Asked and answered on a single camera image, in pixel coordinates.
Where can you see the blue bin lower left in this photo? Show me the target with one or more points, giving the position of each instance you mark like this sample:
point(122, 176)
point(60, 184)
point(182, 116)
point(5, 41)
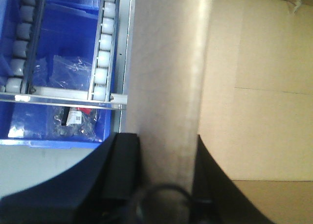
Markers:
point(68, 29)

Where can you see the bagged parts with label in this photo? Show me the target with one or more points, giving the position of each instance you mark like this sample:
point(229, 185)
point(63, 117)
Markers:
point(72, 123)

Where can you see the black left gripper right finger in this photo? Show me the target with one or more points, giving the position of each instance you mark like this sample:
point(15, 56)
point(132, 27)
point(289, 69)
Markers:
point(218, 199)

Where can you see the white roller track far left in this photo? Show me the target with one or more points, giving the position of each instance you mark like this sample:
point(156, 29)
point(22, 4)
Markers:
point(20, 25)

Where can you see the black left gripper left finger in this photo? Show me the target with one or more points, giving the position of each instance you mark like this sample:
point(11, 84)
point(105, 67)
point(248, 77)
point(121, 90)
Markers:
point(101, 182)

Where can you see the white roller track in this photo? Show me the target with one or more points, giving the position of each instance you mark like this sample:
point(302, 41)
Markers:
point(20, 25)
point(101, 73)

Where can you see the metal shelf front rail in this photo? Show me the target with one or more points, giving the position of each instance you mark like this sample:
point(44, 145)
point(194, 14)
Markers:
point(65, 97)

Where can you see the clear plastic bag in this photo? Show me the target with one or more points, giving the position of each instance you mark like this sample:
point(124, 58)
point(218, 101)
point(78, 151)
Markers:
point(64, 72)

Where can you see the brown EcoFlow cardboard box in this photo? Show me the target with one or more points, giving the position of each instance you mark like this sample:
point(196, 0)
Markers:
point(239, 75)

